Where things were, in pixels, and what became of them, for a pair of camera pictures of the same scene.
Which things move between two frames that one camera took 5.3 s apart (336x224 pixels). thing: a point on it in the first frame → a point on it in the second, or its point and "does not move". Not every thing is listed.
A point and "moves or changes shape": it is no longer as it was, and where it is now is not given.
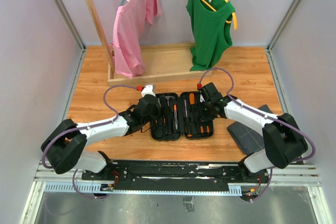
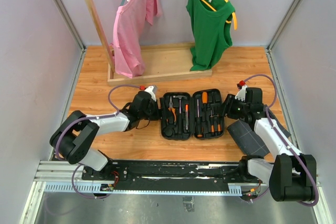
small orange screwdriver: x=191 y=97 moves or changes shape
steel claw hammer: x=167 y=98 → x=180 y=116
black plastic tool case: x=180 y=117 moves or changes shape
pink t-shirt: x=129 y=20 does not move
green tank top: x=210 y=18 does not move
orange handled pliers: x=164 y=124 → x=173 y=109
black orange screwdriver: x=187 y=123 → x=198 y=122
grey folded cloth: x=248 y=139 does not move
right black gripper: x=204 y=117 → x=227 y=105
